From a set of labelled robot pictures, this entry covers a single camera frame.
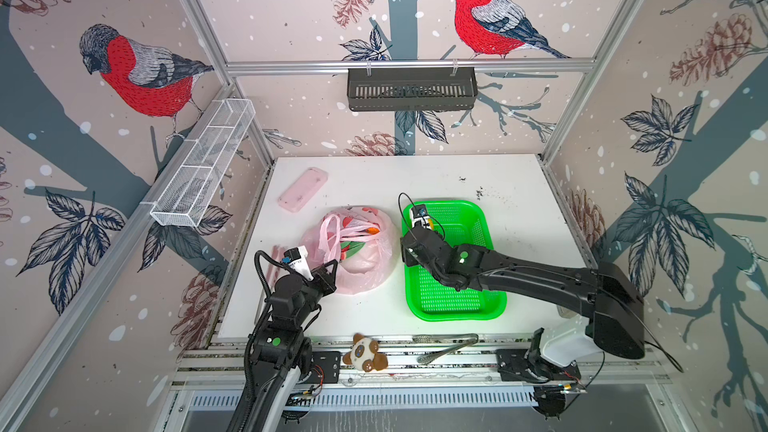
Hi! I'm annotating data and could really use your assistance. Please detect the black hanging wall basket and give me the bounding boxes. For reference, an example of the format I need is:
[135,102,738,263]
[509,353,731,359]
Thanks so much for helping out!
[347,67,478,112]

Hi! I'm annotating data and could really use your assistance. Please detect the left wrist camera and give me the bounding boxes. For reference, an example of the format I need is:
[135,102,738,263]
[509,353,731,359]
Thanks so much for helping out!
[282,246,312,281]

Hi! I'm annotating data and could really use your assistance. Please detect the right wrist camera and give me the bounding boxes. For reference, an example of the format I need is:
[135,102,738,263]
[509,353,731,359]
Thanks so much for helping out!
[410,204,434,230]

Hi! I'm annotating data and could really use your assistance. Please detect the panda plush toy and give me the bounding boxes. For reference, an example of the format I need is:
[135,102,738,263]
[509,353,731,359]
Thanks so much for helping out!
[342,333,388,373]

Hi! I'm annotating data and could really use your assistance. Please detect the green plastic basket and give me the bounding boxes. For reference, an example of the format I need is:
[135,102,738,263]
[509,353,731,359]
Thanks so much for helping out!
[402,200,507,322]

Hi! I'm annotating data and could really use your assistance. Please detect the pink plastic bag with fruit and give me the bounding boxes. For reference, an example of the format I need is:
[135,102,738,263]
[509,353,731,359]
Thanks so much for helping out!
[300,207,397,295]

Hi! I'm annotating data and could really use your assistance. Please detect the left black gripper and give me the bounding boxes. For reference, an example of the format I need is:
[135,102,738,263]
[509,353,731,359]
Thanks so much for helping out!
[292,258,337,328]

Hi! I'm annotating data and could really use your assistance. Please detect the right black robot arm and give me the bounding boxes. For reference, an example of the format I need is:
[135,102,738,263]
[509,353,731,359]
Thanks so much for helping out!
[401,226,645,368]

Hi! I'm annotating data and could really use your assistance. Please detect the aluminium horizontal frame bar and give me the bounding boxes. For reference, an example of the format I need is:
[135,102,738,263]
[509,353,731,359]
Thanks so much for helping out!
[225,58,596,77]

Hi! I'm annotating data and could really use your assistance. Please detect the metal tongs on rail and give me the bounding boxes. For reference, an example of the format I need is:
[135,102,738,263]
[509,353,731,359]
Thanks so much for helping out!
[412,333,479,366]

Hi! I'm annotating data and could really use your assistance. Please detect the pink rectangular lid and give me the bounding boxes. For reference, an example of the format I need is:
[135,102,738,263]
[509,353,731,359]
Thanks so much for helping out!
[277,167,328,213]

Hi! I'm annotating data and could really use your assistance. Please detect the white wire mesh shelf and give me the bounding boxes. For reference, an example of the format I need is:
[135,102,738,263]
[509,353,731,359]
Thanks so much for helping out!
[150,98,255,227]

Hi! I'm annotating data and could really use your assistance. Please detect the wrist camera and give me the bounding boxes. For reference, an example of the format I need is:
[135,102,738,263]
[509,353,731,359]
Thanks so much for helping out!
[282,246,312,281]
[410,204,434,230]

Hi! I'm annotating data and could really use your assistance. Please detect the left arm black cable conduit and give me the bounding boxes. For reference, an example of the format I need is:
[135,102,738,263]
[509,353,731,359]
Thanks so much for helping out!
[253,250,289,313]

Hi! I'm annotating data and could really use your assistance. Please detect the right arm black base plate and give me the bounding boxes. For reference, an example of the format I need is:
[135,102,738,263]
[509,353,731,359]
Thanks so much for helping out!
[495,349,581,384]

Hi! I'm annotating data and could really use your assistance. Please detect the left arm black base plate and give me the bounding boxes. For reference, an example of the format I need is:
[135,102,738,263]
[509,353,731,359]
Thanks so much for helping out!
[306,351,342,385]

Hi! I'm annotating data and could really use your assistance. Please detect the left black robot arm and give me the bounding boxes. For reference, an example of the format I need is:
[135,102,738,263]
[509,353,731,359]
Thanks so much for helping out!
[227,251,338,431]

